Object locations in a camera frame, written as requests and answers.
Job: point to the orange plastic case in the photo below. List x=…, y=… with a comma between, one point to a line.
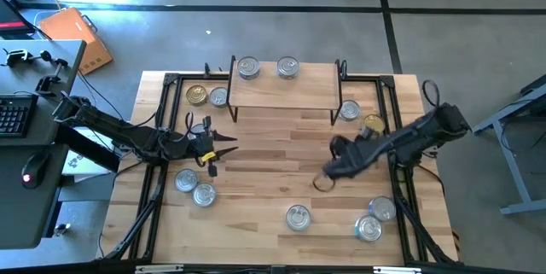
x=74, y=37

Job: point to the black metal clamp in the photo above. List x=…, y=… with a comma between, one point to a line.
x=19, y=56
x=47, y=81

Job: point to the grey metal table frame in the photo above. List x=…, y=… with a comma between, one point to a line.
x=522, y=206

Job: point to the small black metal fitting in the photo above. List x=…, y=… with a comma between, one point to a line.
x=62, y=229

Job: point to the black computer mouse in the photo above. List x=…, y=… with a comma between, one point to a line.
x=36, y=167

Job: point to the wooden shelf black metal legs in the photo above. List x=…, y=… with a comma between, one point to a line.
x=298, y=90

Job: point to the yellow tag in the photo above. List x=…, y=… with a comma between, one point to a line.
x=208, y=156

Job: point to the white box with logo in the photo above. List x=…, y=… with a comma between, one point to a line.
x=81, y=165

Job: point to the black diagonal bar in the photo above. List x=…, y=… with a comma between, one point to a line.
x=85, y=146

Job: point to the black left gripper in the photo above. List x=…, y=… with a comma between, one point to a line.
x=200, y=146

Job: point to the dark grey desk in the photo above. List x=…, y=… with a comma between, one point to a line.
x=17, y=214

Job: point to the gold lid seafood can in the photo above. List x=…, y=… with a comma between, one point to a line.
x=374, y=124
x=196, y=95

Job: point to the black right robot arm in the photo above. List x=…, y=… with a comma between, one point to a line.
x=426, y=137

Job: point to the blue label seafood can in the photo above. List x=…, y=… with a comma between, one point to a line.
x=186, y=180
x=382, y=208
x=248, y=67
x=298, y=217

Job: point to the green label seafood can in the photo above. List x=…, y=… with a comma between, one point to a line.
x=218, y=97
x=350, y=110

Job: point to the silver metal bracket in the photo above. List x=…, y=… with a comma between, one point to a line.
x=396, y=270
x=158, y=269

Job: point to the black aluminium rig frame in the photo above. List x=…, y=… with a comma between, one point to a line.
x=192, y=77

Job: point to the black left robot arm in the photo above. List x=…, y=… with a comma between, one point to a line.
x=111, y=126

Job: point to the black keyboard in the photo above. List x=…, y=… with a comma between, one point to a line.
x=15, y=116

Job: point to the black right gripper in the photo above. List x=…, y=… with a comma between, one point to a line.
x=350, y=159

